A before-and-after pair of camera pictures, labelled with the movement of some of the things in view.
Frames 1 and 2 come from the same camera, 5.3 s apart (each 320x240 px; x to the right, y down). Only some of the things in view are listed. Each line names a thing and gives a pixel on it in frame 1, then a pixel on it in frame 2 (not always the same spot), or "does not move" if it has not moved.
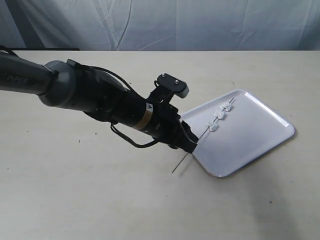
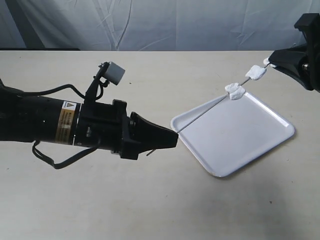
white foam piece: x=222 y=115 to x=256 y=72
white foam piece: x=226 y=106 to x=266 y=61
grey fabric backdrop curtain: x=161 y=25 does not move
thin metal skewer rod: x=181 y=161 to x=203 y=112
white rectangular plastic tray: x=234 y=130 does not move
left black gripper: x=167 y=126 to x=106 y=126
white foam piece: x=213 y=126 to x=235 y=90
